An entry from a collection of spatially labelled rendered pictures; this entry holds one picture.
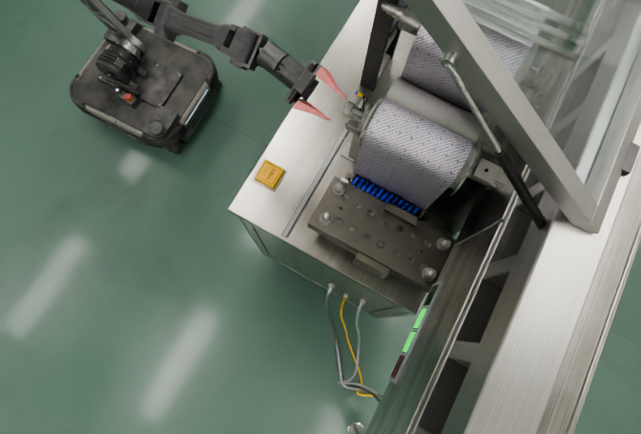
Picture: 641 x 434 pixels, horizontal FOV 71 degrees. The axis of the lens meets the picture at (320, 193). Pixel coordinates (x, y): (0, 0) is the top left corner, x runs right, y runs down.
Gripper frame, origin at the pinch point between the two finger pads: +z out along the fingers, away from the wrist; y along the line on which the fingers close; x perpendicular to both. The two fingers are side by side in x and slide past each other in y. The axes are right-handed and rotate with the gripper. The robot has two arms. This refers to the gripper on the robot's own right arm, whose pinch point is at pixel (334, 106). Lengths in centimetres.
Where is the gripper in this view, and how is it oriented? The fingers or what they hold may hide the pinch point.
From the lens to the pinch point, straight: 98.9
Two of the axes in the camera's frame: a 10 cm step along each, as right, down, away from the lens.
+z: 7.8, 6.2, -1.0
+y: -5.8, 7.7, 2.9
